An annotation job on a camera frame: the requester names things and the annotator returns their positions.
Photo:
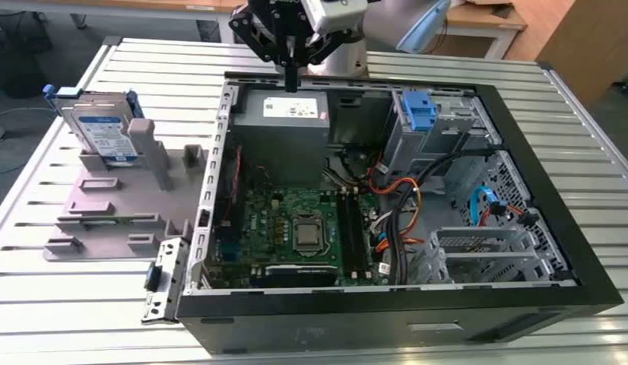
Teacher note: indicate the black plastic cover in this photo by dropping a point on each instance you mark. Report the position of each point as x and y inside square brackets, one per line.
[359, 121]

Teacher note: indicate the green motherboard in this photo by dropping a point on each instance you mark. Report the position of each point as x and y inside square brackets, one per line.
[272, 213]

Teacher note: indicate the black graphics card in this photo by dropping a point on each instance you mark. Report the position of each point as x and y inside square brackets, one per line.
[300, 275]

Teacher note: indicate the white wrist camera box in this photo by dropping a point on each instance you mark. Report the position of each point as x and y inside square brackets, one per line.
[339, 15]

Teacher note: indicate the blue VGA connector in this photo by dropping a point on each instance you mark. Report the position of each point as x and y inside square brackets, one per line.
[154, 277]

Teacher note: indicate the black waste bin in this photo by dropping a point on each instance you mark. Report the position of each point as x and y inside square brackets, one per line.
[19, 68]

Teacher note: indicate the silver CPU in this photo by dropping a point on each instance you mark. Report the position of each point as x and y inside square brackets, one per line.
[308, 232]

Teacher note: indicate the grey power supply unit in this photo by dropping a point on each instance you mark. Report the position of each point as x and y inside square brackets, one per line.
[278, 144]

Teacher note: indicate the hard disk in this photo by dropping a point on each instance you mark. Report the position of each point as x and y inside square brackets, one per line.
[103, 129]

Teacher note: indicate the blue plastic drive latch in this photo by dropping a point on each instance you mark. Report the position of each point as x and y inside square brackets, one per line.
[420, 110]

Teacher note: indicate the green RAM stick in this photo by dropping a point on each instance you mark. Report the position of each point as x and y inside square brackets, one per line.
[118, 219]

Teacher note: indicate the metal slot retention bracket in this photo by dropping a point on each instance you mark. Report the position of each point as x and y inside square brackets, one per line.
[168, 266]

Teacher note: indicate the CPU socket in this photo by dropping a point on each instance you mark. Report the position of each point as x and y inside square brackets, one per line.
[310, 249]

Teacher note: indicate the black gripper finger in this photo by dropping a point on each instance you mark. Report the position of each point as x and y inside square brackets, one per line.
[334, 40]
[252, 36]

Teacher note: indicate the black RAM slot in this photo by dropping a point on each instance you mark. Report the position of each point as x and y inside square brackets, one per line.
[351, 235]
[346, 235]
[359, 235]

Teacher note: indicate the wooden cabinet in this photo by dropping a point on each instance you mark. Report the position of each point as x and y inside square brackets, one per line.
[587, 45]

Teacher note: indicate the grey parts rack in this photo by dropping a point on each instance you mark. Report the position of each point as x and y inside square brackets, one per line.
[136, 197]

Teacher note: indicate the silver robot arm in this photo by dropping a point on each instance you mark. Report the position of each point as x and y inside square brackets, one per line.
[344, 61]

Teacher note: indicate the black PC case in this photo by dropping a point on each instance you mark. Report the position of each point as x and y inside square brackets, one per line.
[344, 315]

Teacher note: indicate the metal disk bay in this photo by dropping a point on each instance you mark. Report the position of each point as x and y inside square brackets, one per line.
[496, 255]

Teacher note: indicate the wooden top white desk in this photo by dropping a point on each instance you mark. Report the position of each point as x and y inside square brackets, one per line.
[476, 21]
[156, 5]

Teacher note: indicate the metal drive cage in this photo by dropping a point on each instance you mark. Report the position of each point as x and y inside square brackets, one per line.
[446, 140]

